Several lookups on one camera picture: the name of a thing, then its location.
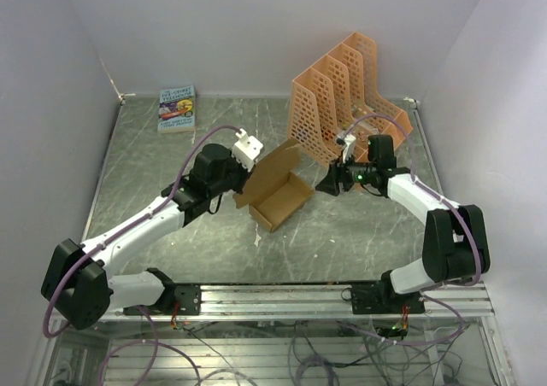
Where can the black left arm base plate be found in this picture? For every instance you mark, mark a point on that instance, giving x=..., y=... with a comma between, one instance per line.
x=187, y=299

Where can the brown cardboard box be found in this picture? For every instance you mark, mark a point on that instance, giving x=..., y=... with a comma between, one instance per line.
x=273, y=193

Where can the aluminium mounting rail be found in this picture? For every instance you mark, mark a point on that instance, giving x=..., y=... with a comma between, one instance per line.
x=314, y=301

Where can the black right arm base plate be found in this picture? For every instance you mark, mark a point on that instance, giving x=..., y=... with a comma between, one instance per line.
x=378, y=297

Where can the peach plastic file organizer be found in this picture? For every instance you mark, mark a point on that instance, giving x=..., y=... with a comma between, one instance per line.
x=336, y=90

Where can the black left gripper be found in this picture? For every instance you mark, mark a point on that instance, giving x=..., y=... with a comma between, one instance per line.
x=244, y=172

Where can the blue paperback book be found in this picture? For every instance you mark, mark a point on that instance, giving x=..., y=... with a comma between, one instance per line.
x=177, y=110

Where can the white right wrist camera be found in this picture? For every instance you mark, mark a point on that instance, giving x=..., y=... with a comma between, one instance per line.
x=348, y=143

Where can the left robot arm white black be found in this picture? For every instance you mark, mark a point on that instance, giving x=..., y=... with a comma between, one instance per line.
x=82, y=282

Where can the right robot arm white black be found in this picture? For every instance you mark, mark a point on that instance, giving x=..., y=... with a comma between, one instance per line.
x=455, y=248

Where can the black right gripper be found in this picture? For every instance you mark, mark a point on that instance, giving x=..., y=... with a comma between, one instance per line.
x=336, y=174

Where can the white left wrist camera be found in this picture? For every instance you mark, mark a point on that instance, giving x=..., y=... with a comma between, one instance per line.
x=246, y=150

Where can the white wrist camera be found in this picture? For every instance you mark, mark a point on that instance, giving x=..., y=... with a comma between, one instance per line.
x=246, y=150
x=348, y=143

